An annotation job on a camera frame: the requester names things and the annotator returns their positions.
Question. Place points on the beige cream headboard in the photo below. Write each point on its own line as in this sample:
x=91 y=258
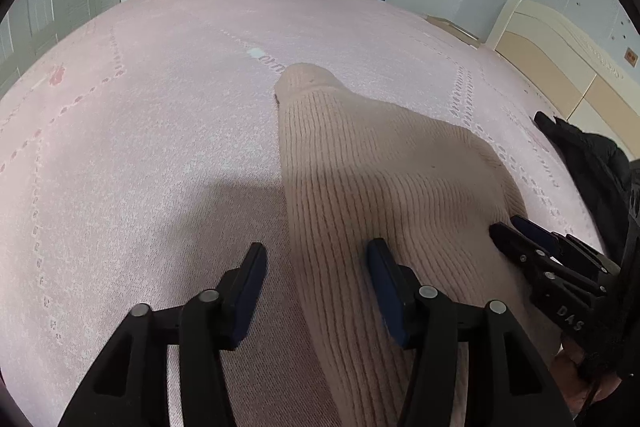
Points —
x=560 y=52

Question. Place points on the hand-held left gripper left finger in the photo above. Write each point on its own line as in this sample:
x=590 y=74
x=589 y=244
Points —
x=252 y=292

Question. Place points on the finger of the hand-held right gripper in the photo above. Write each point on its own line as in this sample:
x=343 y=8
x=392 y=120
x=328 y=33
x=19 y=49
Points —
x=515 y=247
x=537 y=234

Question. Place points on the beige pink knit sweater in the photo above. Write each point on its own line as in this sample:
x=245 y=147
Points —
x=380 y=187

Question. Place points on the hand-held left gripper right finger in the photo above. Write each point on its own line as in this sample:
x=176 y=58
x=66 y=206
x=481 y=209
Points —
x=385 y=292

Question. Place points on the pink patterned bed sheet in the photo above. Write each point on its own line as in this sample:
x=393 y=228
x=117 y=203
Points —
x=150 y=132

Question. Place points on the person's right hand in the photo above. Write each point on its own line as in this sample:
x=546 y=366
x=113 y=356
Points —
x=575 y=382

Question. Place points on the black jacket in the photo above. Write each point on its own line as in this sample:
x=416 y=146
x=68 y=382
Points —
x=590 y=157

